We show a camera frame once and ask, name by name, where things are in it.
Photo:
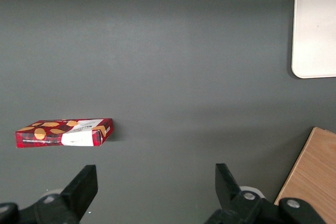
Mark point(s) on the beige plastic tray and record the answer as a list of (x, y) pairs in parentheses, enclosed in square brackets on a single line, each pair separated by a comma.
[(315, 24)]

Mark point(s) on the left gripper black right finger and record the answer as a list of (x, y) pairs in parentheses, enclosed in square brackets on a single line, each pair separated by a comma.
[(231, 203)]

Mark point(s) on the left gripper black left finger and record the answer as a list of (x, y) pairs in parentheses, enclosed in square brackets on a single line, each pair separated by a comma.
[(71, 197)]

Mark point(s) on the wooden drawer cabinet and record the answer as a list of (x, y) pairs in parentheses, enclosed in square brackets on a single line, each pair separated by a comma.
[(315, 171)]

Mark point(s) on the red cookie box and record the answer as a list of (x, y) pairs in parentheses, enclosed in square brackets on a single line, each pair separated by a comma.
[(52, 134)]

